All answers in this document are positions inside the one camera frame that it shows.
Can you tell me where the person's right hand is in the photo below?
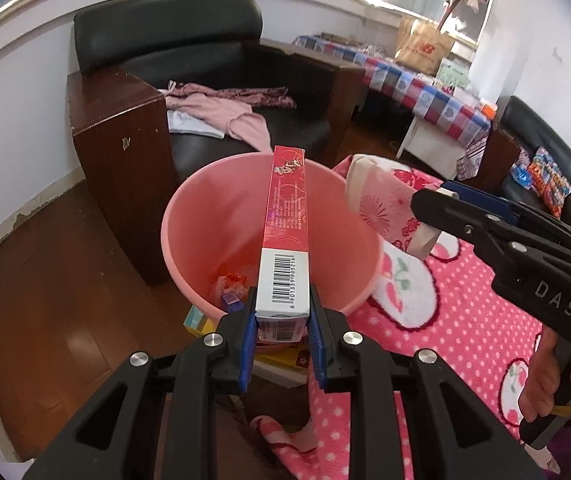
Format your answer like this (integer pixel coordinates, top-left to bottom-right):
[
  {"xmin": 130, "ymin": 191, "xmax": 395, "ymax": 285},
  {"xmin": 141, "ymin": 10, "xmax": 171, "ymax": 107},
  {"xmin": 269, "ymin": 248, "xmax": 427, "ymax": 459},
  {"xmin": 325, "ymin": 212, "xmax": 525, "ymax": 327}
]
[{"xmin": 518, "ymin": 331, "xmax": 571, "ymax": 424}]

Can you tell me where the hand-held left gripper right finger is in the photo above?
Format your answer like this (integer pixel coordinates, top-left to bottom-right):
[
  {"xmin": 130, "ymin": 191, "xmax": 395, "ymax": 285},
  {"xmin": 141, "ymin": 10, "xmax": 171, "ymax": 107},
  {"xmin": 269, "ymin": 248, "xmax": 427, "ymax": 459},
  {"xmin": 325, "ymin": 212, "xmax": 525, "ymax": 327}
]
[{"xmin": 308, "ymin": 285, "xmax": 549, "ymax": 480}]

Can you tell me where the yellow white flat box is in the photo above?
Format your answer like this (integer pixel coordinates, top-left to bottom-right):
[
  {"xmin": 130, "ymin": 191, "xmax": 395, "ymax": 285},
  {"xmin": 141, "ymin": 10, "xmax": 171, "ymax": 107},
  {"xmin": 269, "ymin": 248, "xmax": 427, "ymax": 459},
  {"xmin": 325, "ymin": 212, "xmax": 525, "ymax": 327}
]
[{"xmin": 256, "ymin": 342, "xmax": 312, "ymax": 389}]

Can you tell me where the long red cardboard box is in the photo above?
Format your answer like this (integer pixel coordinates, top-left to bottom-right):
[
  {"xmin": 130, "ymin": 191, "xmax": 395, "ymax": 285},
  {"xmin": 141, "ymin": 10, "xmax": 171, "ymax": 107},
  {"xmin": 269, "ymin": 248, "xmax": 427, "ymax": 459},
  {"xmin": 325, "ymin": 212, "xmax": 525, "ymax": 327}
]
[{"xmin": 254, "ymin": 146, "xmax": 312, "ymax": 346}]

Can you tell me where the pink plastic bucket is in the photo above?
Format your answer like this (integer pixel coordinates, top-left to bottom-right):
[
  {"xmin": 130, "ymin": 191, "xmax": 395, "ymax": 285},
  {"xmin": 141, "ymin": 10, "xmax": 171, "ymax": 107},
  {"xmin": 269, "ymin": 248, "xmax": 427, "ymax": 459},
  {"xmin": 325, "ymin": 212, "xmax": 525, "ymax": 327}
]
[{"xmin": 160, "ymin": 152, "xmax": 385, "ymax": 354}]

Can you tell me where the blue plastic bag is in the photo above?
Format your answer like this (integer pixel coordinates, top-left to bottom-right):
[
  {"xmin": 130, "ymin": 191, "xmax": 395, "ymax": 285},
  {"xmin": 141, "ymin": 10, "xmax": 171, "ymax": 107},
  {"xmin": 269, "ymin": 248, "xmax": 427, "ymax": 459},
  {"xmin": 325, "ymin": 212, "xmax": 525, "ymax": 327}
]
[{"xmin": 511, "ymin": 165, "xmax": 534, "ymax": 189}]

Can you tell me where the dark floral garment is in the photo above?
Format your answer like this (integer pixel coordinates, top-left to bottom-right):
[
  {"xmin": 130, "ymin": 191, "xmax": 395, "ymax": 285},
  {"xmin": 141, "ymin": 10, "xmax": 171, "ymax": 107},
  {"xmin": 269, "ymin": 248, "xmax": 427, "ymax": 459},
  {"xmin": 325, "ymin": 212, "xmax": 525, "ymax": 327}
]
[{"xmin": 216, "ymin": 86, "xmax": 297, "ymax": 110}]

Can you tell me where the white container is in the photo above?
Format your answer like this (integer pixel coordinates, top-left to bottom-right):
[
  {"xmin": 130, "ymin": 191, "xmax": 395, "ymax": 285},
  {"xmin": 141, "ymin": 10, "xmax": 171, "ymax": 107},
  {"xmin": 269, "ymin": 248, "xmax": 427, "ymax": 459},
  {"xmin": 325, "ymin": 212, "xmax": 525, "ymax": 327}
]
[{"xmin": 453, "ymin": 85, "xmax": 482, "ymax": 109}]

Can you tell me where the pink garment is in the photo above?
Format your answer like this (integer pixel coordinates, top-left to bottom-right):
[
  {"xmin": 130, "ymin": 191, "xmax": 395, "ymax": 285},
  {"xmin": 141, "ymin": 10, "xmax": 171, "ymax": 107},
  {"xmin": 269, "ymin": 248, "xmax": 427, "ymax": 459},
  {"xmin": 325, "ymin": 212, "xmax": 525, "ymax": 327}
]
[{"xmin": 158, "ymin": 82, "xmax": 273, "ymax": 154}]

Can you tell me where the plaid-covered side table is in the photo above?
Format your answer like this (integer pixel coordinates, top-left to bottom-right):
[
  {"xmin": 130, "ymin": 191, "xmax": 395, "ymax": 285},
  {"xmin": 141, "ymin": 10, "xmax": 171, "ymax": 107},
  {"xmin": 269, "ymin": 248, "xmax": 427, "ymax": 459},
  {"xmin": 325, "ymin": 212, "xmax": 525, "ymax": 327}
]
[{"xmin": 293, "ymin": 35, "xmax": 493, "ymax": 182}]

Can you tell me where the brown paper shopping bag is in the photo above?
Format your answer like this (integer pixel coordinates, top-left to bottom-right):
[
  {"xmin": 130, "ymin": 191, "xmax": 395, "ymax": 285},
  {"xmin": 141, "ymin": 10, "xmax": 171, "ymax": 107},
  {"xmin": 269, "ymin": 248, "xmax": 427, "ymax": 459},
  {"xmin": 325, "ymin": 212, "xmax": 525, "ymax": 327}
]
[{"xmin": 394, "ymin": 16, "xmax": 456, "ymax": 76}]

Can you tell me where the wooden coat stand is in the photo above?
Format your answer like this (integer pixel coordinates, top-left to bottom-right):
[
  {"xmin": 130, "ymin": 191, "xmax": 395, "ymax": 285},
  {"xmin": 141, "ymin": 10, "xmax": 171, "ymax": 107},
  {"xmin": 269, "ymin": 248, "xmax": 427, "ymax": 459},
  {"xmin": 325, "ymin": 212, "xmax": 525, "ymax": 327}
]
[{"xmin": 438, "ymin": 0, "xmax": 467, "ymax": 32}]

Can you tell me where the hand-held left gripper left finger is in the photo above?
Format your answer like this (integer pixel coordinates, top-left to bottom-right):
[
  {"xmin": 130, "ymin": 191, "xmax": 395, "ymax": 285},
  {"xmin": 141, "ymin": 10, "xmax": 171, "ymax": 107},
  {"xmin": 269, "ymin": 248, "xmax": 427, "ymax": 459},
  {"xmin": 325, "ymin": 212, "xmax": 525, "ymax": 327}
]
[{"xmin": 23, "ymin": 285, "xmax": 259, "ymax": 480}]

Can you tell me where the white table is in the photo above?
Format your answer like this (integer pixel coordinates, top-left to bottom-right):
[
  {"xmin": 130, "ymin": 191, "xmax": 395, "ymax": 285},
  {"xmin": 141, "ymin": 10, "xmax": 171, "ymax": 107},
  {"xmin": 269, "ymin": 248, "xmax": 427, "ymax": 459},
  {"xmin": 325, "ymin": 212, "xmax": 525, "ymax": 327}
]
[{"xmin": 396, "ymin": 115, "xmax": 466, "ymax": 177}]

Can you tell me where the pink polka dot blanket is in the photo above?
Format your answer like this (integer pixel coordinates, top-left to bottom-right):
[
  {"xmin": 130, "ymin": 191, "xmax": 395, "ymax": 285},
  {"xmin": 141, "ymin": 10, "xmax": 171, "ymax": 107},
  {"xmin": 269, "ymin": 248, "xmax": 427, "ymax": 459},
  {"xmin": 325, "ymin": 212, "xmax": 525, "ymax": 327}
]
[{"xmin": 250, "ymin": 154, "xmax": 571, "ymax": 480}]

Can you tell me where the black leather armchair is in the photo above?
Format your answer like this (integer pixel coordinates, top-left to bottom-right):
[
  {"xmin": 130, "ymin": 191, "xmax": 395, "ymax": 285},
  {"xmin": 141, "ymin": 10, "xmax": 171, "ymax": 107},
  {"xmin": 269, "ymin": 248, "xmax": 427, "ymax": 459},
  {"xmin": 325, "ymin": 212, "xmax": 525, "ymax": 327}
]
[
  {"xmin": 67, "ymin": 0, "xmax": 366, "ymax": 287},
  {"xmin": 475, "ymin": 96, "xmax": 571, "ymax": 227}
]

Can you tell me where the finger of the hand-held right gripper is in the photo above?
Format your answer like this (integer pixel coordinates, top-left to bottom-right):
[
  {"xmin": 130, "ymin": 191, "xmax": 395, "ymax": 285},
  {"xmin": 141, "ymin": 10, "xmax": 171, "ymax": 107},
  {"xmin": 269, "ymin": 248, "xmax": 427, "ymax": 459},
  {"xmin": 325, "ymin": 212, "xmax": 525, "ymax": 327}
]
[
  {"xmin": 440, "ymin": 180, "xmax": 571, "ymax": 247},
  {"xmin": 410, "ymin": 187, "xmax": 571, "ymax": 282}
]

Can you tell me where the teal yellow small box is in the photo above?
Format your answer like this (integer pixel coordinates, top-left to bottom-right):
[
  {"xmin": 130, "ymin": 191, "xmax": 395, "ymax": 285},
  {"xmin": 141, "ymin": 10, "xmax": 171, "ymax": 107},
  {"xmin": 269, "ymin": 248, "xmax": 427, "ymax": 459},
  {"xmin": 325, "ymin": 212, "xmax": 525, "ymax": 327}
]
[{"xmin": 183, "ymin": 305, "xmax": 219, "ymax": 339}]

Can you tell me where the colourful patterned cushion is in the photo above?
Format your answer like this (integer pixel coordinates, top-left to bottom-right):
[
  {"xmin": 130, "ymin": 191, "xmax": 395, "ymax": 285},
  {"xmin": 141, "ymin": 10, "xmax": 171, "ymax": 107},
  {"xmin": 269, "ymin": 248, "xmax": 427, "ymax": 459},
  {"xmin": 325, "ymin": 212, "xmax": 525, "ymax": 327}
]
[{"xmin": 528, "ymin": 146, "xmax": 571, "ymax": 219}]

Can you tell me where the mint green box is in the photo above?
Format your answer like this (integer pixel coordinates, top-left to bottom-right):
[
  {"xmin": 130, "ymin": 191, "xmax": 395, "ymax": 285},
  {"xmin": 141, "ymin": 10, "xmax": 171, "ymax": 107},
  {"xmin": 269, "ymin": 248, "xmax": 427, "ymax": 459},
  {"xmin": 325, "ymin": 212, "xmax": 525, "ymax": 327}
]
[{"xmin": 435, "ymin": 57, "xmax": 471, "ymax": 91}]

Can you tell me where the pale white cloth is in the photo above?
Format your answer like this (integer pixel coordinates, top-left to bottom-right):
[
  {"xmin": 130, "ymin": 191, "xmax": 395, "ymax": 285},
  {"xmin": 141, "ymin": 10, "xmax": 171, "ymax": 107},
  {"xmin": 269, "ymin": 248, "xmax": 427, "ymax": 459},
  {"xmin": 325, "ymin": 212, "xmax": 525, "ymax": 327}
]
[{"xmin": 167, "ymin": 110, "xmax": 226, "ymax": 140}]

